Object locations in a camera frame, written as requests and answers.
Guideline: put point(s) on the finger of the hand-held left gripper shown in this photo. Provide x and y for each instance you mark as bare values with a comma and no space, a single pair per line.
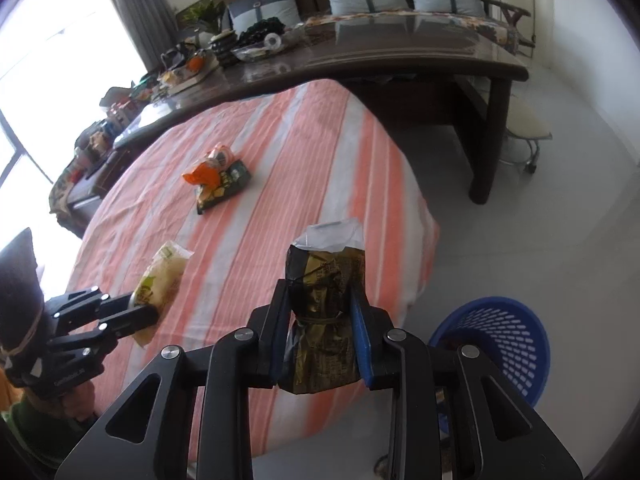
117,305
132,322

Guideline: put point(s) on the blue plastic basket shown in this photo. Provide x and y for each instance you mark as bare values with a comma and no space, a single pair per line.
500,345

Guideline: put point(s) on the person's left hand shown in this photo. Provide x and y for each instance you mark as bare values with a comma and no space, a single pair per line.
75,402

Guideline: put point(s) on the dark glass-topped table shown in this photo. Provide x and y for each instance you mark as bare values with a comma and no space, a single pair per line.
400,55

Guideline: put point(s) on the black ribbed plant pot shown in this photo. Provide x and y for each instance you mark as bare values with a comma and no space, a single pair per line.
226,52

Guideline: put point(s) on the dark side cabinet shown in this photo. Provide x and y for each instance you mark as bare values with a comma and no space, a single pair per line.
85,200

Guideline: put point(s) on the clear bowl with fruit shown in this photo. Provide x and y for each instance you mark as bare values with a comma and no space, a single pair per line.
190,65

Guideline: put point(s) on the person's left forearm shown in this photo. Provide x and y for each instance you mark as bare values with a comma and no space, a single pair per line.
35,435

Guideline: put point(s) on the dark gold snack packet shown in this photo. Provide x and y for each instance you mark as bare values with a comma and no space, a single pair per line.
322,280

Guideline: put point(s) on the orange white striped tablecloth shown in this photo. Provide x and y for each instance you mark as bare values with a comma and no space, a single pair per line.
300,170

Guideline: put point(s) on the black knobbly object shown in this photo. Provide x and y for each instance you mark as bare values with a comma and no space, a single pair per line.
257,30

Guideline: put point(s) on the pale packet with green label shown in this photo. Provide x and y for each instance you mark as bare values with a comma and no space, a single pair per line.
160,280

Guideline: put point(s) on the orange snack wrapper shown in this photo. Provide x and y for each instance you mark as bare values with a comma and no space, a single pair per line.
202,175

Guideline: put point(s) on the grey curtain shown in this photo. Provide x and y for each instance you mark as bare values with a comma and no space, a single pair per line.
135,5

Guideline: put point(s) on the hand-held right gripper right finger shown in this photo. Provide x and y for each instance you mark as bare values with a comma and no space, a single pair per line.
361,350

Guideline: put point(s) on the green potted plant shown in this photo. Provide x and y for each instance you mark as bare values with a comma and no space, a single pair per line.
202,15

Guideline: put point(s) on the white cushioned stool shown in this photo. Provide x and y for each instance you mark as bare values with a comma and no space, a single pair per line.
525,122

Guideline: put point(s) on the dark green snack packet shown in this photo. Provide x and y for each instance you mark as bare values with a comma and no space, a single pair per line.
227,189

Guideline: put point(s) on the clear plastic tray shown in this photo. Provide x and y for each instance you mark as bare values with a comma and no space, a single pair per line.
250,54

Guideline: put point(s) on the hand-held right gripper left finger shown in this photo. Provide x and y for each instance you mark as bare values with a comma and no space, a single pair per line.
276,355

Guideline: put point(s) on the wooden chair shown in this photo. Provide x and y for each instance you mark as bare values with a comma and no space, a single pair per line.
510,15

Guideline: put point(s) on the tape roll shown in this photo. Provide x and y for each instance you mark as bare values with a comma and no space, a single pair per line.
272,41

